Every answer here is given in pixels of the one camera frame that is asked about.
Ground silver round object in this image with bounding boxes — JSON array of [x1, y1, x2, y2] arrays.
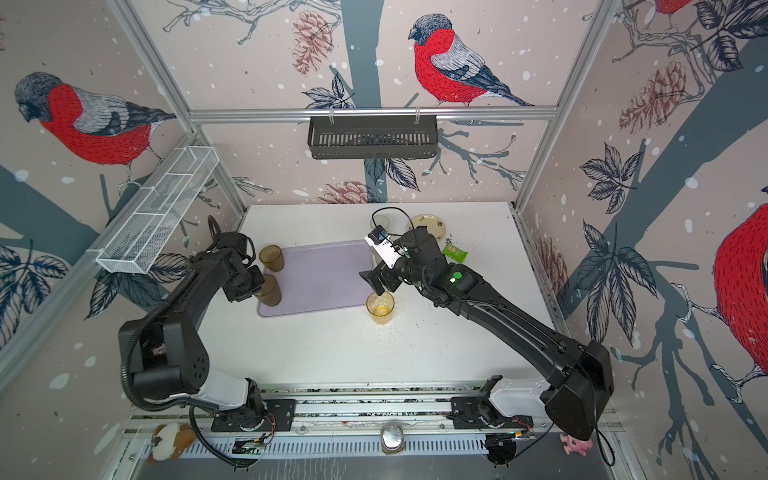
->
[[380, 422, 405, 454]]

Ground cream small plate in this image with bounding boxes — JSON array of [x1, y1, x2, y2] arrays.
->
[[411, 214, 447, 240]]

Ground plush guinea pig toy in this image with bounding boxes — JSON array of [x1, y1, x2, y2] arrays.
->
[[147, 423, 196, 465]]

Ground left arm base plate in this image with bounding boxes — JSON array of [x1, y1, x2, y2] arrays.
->
[[211, 399, 297, 433]]

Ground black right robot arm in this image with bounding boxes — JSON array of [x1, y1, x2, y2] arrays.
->
[[360, 226, 614, 441]]

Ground brown textured glass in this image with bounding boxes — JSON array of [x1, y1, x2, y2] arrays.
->
[[254, 274, 282, 307], [258, 245, 285, 272]]

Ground amber yellow glass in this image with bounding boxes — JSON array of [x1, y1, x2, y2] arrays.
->
[[365, 292, 396, 325]]

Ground pink plush toy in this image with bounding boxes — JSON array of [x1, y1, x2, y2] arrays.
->
[[559, 434, 593, 457]]

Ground horizontal aluminium bar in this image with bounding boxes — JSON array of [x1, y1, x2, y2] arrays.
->
[[187, 106, 560, 125]]

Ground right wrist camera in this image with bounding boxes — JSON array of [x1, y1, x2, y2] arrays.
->
[[365, 226, 401, 268]]

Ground lilac plastic tray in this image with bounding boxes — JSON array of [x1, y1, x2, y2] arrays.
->
[[258, 240, 373, 318]]

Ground pale green far glass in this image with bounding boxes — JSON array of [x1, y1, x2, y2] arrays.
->
[[371, 215, 390, 231]]

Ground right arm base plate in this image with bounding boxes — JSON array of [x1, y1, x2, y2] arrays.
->
[[446, 396, 534, 430]]

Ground green snack packet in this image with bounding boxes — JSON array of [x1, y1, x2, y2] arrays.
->
[[443, 239, 468, 264]]

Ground black hanging wire basket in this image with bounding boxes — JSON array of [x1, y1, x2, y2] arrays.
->
[[307, 115, 439, 160]]

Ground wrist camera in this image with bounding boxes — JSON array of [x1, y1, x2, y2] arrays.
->
[[206, 215, 254, 267], [365, 226, 401, 268]]

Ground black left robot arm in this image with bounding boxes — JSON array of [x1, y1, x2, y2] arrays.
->
[[118, 232, 266, 423]]

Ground white wire mesh shelf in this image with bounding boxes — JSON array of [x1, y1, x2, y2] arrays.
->
[[96, 146, 219, 274]]

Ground black corrugated cable hose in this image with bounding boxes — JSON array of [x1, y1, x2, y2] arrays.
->
[[119, 299, 181, 412]]

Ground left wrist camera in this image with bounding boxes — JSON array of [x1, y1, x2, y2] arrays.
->
[[206, 215, 254, 267]]

